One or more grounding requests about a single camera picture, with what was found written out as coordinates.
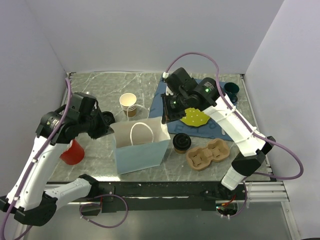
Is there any single brown paper cup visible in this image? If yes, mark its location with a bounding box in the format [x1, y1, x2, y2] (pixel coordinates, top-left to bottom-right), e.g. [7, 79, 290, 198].
[174, 147, 189, 154]

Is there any stack of brown paper cups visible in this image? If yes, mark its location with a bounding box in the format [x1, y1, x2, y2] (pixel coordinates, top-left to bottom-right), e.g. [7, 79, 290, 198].
[119, 92, 137, 118]

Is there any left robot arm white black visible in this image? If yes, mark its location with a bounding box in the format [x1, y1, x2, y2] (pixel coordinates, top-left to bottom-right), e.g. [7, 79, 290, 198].
[0, 92, 114, 227]

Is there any brown cardboard cup carrier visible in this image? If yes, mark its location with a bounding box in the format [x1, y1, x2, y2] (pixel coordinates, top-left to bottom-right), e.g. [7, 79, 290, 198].
[186, 138, 230, 171]

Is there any black cup lid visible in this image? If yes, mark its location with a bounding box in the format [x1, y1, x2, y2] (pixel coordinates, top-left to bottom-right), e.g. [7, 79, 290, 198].
[172, 133, 192, 149]

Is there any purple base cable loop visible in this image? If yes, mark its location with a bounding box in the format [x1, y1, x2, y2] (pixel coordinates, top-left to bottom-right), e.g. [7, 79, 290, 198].
[79, 193, 129, 229]

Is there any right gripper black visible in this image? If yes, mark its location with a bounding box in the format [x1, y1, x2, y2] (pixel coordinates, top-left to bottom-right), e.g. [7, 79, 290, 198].
[160, 91, 189, 125]

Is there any red cup holder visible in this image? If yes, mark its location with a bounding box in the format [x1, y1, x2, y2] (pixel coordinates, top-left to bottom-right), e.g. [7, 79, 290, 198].
[60, 139, 85, 166]

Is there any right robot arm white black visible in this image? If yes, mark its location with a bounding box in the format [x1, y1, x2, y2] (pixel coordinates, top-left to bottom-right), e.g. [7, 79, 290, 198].
[161, 67, 274, 200]

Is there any yellow plate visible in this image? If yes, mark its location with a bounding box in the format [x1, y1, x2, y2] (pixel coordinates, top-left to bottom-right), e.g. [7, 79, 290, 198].
[180, 108, 211, 127]

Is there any light blue paper bag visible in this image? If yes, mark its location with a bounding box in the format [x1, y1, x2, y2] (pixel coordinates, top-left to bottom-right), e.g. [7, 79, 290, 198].
[111, 116, 171, 175]

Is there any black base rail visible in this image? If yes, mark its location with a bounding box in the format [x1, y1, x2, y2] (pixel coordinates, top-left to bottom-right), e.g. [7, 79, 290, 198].
[49, 179, 251, 213]

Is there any stack of black lids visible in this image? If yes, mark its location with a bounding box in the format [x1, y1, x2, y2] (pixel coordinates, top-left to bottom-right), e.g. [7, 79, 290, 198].
[102, 111, 116, 125]

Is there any dark green enamel mug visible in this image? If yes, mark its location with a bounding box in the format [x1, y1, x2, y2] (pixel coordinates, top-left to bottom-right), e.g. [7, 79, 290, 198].
[223, 82, 240, 104]

